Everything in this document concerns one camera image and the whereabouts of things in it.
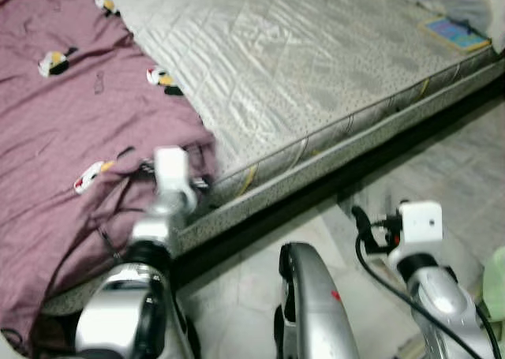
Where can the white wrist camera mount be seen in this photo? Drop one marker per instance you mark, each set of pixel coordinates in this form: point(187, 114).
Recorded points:
point(172, 173)
point(420, 225)

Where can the dotted fabric bed base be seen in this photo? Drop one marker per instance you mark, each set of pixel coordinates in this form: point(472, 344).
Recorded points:
point(316, 166)

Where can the black bed frame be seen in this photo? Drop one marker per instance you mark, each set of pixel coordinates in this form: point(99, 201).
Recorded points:
point(316, 193)

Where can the pale green plastic bag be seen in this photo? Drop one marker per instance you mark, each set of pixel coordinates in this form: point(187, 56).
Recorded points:
point(495, 284)

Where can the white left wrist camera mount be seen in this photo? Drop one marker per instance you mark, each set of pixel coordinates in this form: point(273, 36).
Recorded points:
point(172, 173)

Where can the white pillow with tree print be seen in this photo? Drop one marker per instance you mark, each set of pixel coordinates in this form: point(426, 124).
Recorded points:
point(473, 4)

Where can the colourful children's book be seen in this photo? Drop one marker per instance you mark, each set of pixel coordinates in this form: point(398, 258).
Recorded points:
point(456, 34)

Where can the silver right robot leg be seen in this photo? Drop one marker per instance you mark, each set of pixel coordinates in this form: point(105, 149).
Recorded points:
point(312, 312)

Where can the white quilted mattress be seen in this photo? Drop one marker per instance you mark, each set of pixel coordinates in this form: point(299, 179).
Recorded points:
point(276, 51)

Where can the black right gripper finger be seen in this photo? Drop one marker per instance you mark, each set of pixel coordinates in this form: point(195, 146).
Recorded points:
point(361, 225)

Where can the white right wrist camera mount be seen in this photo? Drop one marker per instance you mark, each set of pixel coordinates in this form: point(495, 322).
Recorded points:
point(420, 225)

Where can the purple duvet with cartoon print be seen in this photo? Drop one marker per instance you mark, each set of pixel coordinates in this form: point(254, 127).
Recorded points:
point(71, 122)

